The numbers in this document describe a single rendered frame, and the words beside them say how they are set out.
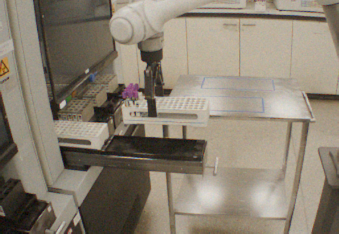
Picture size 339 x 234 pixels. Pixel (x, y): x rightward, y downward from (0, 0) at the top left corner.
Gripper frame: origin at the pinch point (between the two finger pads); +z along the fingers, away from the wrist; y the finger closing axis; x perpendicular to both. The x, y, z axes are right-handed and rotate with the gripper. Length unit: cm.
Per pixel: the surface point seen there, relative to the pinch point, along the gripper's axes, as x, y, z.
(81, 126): 26.2, -9.0, 5.3
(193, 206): -8, 20, 64
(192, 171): -15.1, -17.9, 14.8
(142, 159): 1.0, -18.1, 11.3
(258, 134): -42, 145, 93
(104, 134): 16.6, -10.4, 7.2
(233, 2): -19, 219, -3
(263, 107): -38.5, 21.4, 10.2
